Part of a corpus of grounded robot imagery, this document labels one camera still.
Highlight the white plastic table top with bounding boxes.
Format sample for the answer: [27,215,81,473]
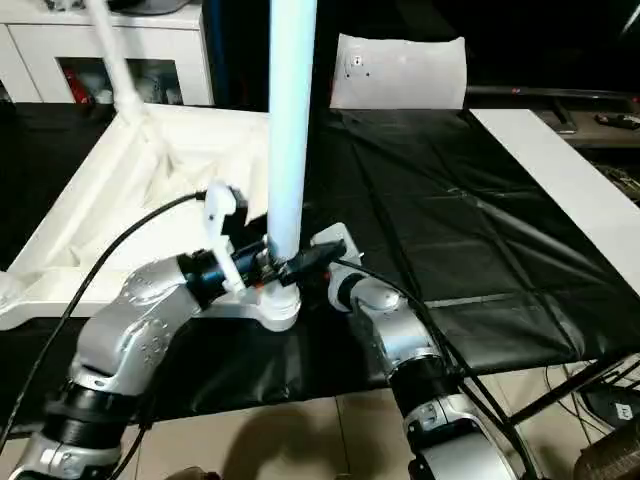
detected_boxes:
[0,102,304,334]

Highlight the black mat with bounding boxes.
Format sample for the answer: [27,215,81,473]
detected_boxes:
[0,99,640,426]

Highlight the red bottle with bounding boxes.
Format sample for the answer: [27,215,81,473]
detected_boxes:
[64,69,89,104]

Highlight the white cabinet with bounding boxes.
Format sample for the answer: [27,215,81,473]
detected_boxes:
[0,0,214,106]

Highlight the white flat board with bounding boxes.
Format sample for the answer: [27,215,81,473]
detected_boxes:
[469,108,640,241]

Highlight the black router with label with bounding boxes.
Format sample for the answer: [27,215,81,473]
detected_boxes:
[584,384,640,426]

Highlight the dark textured bundle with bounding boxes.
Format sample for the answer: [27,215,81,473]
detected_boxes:
[574,442,640,480]

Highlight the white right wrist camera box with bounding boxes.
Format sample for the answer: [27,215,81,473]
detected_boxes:
[308,223,365,314]

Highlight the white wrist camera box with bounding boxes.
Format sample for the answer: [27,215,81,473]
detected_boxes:
[308,223,365,314]
[202,182,249,296]

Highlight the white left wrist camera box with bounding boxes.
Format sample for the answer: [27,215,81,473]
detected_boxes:
[202,182,249,296]

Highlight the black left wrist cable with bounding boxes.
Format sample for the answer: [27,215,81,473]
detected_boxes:
[0,192,206,436]

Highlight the black metal table frame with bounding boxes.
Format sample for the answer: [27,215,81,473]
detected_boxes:
[509,349,640,426]

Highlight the tangled floor cables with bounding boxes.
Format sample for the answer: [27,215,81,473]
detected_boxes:
[544,359,640,441]

